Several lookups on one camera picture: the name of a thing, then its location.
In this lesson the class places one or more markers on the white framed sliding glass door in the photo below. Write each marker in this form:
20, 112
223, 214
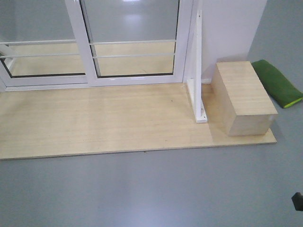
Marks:
131, 42

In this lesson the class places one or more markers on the black robot part at edge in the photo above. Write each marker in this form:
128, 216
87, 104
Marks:
297, 200

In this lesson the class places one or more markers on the light wooden box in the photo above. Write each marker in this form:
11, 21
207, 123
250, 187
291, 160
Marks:
246, 107

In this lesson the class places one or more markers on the light plywood base board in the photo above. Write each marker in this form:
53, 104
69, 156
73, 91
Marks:
84, 121

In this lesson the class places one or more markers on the white framed fixed glass panel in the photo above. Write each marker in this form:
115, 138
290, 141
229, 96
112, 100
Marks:
43, 45

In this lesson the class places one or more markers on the green cushion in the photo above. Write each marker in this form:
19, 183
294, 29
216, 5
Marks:
276, 84

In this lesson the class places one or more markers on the white triangular support bracket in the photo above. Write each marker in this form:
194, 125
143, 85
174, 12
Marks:
194, 81

